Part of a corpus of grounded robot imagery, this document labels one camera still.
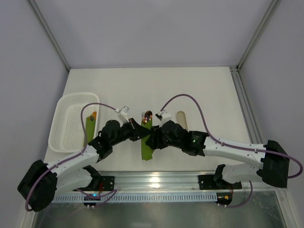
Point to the white perforated plastic basket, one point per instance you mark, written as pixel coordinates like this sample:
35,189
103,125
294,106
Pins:
66,133

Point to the beige utensil holder tray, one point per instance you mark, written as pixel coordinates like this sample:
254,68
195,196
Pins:
181,119

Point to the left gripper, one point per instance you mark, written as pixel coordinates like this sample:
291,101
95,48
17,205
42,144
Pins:
134,129

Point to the corner frame post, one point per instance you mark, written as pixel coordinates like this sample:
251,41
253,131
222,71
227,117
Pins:
42,21
270,11

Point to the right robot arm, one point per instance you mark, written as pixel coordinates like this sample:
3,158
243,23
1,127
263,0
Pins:
263,162

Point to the left corner frame post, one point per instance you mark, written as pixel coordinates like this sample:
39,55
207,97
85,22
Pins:
42,21

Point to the right corner frame post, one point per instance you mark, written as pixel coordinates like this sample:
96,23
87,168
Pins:
270,11

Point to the green card in basket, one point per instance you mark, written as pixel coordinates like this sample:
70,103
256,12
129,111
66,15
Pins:
90,127

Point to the right aluminium side rail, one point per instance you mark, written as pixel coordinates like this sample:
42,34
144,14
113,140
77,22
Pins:
252,127

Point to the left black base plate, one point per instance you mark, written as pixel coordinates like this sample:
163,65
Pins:
106,183

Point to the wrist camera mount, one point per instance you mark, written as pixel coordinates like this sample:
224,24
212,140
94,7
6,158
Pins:
163,117
123,114

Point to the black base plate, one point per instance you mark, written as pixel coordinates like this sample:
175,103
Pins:
106,183
214,182

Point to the white slotted cable duct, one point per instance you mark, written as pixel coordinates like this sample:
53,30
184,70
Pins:
139,197

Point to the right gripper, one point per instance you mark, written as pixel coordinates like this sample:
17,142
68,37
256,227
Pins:
158,136

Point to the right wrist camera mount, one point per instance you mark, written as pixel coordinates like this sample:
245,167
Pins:
163,117

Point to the aluminium front rail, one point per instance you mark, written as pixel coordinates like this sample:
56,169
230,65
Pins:
158,181

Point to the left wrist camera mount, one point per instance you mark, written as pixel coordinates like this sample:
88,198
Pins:
123,114

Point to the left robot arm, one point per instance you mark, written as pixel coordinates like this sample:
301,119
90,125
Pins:
40,183

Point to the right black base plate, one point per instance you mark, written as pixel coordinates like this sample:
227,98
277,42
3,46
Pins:
214,182

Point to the copper fork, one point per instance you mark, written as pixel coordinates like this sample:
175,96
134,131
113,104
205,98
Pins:
144,119

